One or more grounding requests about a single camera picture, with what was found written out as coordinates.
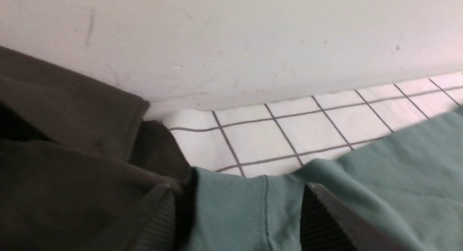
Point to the green long-sleeve top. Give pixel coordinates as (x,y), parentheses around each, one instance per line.
(407,184)

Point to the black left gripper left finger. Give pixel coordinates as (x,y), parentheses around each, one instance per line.
(162,221)

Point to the dark olive garment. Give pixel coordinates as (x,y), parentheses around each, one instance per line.
(76,158)

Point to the white grid tablecloth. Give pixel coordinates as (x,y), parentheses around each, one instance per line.
(279,137)

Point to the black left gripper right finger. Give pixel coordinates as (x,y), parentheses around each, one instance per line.
(329,225)

